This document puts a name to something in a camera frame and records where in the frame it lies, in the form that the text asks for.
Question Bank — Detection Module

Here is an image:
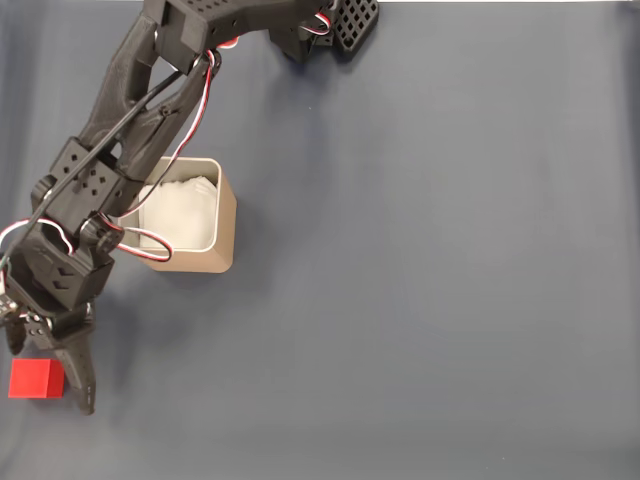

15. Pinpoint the red cube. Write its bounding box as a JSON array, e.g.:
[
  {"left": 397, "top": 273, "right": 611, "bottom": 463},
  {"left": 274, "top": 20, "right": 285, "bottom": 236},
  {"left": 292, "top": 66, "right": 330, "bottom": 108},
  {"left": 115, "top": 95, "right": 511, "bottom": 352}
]
[{"left": 7, "top": 357, "right": 66, "bottom": 400}]

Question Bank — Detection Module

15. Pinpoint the tan box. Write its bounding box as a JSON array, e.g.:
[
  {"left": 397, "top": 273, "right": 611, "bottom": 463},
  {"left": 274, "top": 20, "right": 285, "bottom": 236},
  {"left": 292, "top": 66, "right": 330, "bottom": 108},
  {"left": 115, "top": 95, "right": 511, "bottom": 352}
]
[{"left": 117, "top": 157, "right": 238, "bottom": 275}]

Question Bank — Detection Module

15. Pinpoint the white tissue paper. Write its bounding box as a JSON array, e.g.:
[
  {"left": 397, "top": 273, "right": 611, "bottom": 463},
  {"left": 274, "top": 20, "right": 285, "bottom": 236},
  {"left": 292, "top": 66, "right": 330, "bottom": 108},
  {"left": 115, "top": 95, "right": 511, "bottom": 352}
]
[{"left": 138, "top": 173, "right": 219, "bottom": 250}]

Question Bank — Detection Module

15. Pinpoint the short white servo wire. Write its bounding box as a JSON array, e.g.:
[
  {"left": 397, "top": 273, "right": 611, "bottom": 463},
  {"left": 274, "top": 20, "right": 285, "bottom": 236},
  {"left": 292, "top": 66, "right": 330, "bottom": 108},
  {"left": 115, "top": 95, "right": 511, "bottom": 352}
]
[{"left": 0, "top": 218, "right": 75, "bottom": 257}]

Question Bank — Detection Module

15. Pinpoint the long white red servo wire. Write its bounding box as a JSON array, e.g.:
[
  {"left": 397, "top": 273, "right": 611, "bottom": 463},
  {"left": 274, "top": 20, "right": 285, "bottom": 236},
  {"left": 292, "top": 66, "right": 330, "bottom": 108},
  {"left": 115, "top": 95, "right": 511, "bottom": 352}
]
[{"left": 119, "top": 49, "right": 224, "bottom": 265}]

